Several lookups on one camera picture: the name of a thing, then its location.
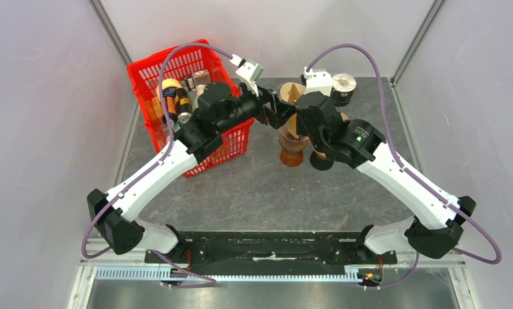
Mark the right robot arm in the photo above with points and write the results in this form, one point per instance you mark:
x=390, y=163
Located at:
x=433, y=230

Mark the red plastic basket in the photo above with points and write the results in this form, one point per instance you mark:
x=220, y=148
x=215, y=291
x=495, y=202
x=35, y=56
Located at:
x=144, y=78

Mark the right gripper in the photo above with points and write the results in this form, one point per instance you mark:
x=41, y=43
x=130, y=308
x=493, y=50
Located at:
x=300, y=127

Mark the beige paper towel roll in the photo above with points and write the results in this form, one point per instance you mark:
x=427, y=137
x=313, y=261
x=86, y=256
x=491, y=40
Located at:
x=291, y=91

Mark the light wooden ring holder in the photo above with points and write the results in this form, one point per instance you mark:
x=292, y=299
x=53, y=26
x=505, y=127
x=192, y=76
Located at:
x=318, y=148

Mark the black wrapped paper roll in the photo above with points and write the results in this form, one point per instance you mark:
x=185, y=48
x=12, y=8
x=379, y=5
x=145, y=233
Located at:
x=343, y=88

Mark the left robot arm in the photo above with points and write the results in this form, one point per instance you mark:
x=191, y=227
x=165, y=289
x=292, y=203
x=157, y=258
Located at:
x=114, y=212

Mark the amber glass carafe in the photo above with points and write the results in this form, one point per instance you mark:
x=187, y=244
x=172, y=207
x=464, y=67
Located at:
x=291, y=154

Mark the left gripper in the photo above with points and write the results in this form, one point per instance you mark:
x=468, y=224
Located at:
x=278, y=114

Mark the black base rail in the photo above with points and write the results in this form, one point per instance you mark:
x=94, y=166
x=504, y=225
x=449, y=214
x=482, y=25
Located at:
x=230, y=253

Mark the yellow tape roll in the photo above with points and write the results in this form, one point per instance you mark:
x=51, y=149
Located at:
x=167, y=88

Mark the black orange can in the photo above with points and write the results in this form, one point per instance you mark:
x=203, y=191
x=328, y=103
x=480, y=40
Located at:
x=179, y=108

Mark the clear pink plastic cone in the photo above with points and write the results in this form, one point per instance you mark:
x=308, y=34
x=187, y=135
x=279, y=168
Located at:
x=290, y=140

